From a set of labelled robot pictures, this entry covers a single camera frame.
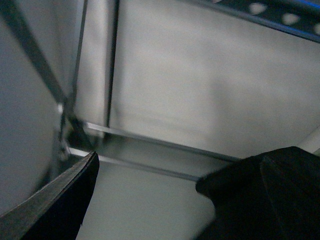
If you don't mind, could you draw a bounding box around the perforated metal rail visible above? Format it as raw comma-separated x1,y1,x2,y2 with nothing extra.
189,0,320,44

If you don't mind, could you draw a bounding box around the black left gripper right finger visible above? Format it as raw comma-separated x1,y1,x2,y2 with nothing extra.
195,146,320,240

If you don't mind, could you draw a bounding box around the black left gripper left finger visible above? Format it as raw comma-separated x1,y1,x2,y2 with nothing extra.
0,152,100,240

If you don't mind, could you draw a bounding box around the grey metal rack frame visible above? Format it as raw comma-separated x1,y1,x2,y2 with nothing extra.
0,0,241,182

